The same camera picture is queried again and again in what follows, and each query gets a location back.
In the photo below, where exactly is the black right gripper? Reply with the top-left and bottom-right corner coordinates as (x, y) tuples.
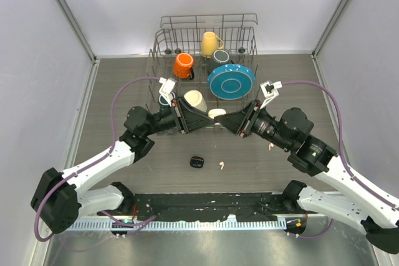
(215, 99), (292, 151)

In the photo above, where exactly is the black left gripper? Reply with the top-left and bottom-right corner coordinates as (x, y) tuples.
(144, 96), (215, 136)

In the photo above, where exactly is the white earbud charging case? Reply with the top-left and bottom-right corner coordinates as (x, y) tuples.
(208, 108), (226, 119)

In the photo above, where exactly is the black earbud charging case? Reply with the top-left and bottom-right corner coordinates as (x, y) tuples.
(190, 156), (204, 169)

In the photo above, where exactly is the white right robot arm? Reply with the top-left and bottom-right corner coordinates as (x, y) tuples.
(215, 100), (398, 254)

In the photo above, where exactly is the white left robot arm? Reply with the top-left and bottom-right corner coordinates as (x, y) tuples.
(31, 97), (214, 242)

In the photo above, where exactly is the cream white mug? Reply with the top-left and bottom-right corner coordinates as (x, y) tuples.
(183, 90), (208, 113)

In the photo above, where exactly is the dark green mug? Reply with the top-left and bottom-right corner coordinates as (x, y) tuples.
(158, 95), (169, 107)

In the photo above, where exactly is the blue dotted plate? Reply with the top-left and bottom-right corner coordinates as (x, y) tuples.
(208, 64), (256, 100)

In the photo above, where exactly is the orange mug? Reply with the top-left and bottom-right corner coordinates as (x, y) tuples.
(173, 53), (195, 80)

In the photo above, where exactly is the grey mug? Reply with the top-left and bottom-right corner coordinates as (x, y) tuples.
(207, 49), (231, 73)

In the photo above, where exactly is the yellow mug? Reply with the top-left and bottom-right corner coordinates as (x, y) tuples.
(201, 31), (224, 58)

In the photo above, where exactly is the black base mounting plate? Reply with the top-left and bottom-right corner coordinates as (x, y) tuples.
(109, 192), (305, 222)

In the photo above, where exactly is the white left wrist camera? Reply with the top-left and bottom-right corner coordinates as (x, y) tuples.
(158, 77), (176, 106)

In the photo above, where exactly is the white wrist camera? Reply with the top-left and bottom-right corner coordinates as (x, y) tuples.
(260, 81), (282, 109)
(158, 77), (176, 106)

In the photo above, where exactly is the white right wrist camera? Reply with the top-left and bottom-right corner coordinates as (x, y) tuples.
(260, 81), (282, 109)

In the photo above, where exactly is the grey wire dish rack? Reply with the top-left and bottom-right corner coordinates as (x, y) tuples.
(147, 14), (260, 113)

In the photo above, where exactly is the white slotted cable duct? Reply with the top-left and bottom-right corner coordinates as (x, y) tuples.
(68, 216), (287, 233)

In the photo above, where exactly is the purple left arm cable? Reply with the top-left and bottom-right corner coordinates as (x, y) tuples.
(34, 76), (163, 242)

